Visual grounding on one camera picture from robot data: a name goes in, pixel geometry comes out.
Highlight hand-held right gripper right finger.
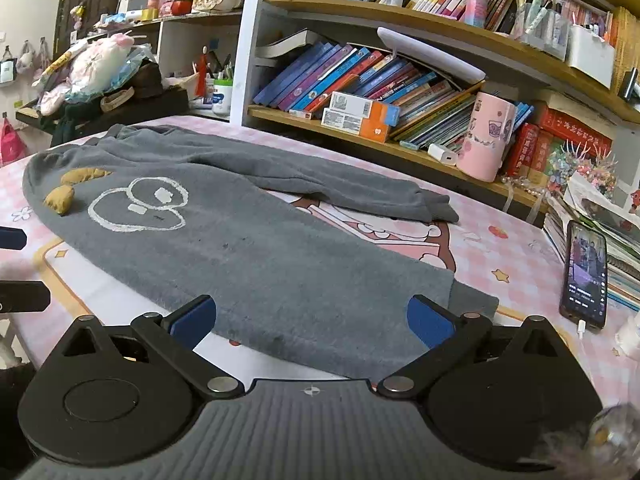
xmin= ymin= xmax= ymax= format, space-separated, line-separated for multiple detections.
xmin=376 ymin=294 xmax=576 ymax=401

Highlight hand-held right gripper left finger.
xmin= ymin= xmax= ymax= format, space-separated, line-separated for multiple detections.
xmin=50 ymin=294 xmax=246 ymax=401

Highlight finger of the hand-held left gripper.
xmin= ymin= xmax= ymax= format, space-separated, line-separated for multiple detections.
xmin=0 ymin=227 xmax=28 ymax=251
xmin=0 ymin=281 xmax=51 ymax=314

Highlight grey knit pants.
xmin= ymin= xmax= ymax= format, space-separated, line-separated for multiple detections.
xmin=22 ymin=122 xmax=501 ymax=381

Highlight pink bag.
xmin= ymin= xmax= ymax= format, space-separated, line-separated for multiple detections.
xmin=0 ymin=120 xmax=28 ymax=166

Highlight black smartphone with lit screen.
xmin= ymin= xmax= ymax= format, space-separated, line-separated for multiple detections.
xmin=559 ymin=220 xmax=609 ymax=330

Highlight white charger plug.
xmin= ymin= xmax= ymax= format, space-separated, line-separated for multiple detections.
xmin=428 ymin=143 xmax=459 ymax=166

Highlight pink sticker-covered tin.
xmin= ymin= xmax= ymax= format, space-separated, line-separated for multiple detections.
xmin=456 ymin=91 xmax=517 ymax=182

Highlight pink white plush toy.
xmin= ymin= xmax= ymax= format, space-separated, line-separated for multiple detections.
xmin=37 ymin=35 xmax=136 ymax=113

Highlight red upright book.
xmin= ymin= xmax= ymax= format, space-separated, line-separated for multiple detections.
xmin=505 ymin=122 xmax=541 ymax=178

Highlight stack of notebooks and papers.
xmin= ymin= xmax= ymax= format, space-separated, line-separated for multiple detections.
xmin=542 ymin=170 xmax=640 ymax=306

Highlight white plastic container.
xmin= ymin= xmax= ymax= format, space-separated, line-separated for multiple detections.
xmin=615 ymin=310 xmax=640 ymax=358

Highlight black smartphone with dark screen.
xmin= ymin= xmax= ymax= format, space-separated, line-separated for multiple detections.
xmin=580 ymin=197 xmax=640 ymax=231

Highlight orange white carton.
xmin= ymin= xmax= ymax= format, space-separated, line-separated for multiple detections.
xmin=320 ymin=108 xmax=391 ymax=143
xmin=329 ymin=91 xmax=401 ymax=126

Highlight clear crystal charm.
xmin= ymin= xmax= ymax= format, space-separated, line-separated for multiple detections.
xmin=585 ymin=402 xmax=638 ymax=466

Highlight white jar with green lid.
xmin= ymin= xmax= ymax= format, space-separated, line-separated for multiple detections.
xmin=212 ymin=78 xmax=235 ymax=115

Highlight red hardcover dictionary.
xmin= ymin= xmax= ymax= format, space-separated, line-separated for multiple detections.
xmin=540 ymin=106 xmax=613 ymax=158

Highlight red tassel pendant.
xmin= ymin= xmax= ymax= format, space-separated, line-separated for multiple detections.
xmin=196 ymin=46 xmax=210 ymax=98

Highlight white side shelf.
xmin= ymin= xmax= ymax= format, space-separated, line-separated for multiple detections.
xmin=115 ymin=10 xmax=246 ymax=121

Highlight bunch of pens and pencils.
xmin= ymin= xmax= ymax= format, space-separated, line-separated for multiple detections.
xmin=207 ymin=52 xmax=236 ymax=81

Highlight white flat lamp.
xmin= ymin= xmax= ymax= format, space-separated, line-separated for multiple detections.
xmin=376 ymin=26 xmax=486 ymax=82

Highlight wooden bookshelf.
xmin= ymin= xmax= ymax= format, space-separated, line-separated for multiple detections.
xmin=230 ymin=0 xmax=640 ymax=211

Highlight thick black-covered book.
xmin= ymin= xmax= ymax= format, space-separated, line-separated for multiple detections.
xmin=255 ymin=29 xmax=321 ymax=59

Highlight white storage box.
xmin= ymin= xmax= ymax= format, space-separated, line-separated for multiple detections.
xmin=566 ymin=25 xmax=616 ymax=90

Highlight black clip device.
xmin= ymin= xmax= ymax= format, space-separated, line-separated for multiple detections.
xmin=617 ymin=67 xmax=640 ymax=106

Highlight clear pen holder with pens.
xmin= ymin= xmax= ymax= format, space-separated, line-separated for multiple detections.
xmin=515 ymin=0 xmax=571 ymax=61

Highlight row of yellow books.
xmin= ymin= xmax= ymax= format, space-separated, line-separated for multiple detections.
xmin=610 ymin=7 xmax=640 ymax=91

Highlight white charging cable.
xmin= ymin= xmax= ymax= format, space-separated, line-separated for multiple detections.
xmin=575 ymin=320 xmax=601 ymax=391

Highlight pearl bead string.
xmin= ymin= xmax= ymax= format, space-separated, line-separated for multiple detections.
xmin=500 ymin=175 xmax=546 ymax=197

